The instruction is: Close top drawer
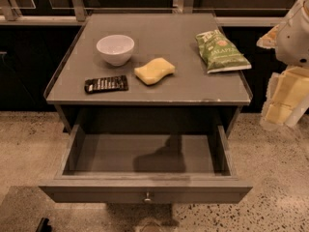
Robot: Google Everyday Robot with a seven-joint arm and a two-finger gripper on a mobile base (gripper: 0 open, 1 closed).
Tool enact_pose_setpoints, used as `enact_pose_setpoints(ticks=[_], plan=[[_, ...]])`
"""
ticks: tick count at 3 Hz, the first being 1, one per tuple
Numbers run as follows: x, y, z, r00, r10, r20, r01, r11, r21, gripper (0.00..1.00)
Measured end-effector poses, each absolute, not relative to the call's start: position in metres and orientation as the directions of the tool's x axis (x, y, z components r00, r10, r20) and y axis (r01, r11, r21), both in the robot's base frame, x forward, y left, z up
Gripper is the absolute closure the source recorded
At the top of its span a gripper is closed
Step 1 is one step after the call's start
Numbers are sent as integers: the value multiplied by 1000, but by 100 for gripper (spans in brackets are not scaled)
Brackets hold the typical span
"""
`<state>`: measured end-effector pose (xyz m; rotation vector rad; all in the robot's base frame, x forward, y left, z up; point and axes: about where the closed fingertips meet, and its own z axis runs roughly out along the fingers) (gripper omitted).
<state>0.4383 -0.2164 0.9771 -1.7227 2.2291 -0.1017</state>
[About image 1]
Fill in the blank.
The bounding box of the metal top drawer knob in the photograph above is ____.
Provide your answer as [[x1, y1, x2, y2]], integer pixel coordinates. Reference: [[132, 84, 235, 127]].
[[143, 192, 153, 204]]

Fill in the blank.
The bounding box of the grey top drawer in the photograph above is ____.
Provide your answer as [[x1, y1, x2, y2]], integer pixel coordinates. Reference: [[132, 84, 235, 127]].
[[40, 125, 252, 204]]

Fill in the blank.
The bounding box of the grey drawer cabinet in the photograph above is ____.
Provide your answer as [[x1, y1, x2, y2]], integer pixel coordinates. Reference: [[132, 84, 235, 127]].
[[45, 14, 252, 132]]

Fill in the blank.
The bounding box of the black object on floor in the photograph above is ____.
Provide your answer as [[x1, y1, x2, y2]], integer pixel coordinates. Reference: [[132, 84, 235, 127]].
[[36, 217, 52, 232]]

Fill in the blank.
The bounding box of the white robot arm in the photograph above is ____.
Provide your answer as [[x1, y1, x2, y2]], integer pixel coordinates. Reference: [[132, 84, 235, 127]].
[[257, 0, 309, 131]]

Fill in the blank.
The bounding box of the yellow sponge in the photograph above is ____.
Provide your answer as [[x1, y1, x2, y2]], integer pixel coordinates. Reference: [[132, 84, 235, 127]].
[[134, 58, 176, 85]]

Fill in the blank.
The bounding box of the metal railing frame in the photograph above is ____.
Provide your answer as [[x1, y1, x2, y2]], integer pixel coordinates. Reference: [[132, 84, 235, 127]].
[[0, 0, 296, 26]]

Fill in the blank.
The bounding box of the black snack bar packet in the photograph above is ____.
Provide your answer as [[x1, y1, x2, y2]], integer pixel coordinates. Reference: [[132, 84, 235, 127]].
[[84, 75, 128, 94]]

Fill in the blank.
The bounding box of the green jalapeno chip bag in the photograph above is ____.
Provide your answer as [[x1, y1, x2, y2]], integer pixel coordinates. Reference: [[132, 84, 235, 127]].
[[195, 30, 251, 73]]

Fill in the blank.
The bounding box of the white ceramic bowl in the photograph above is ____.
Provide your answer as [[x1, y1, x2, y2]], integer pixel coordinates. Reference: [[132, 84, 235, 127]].
[[97, 35, 135, 66]]

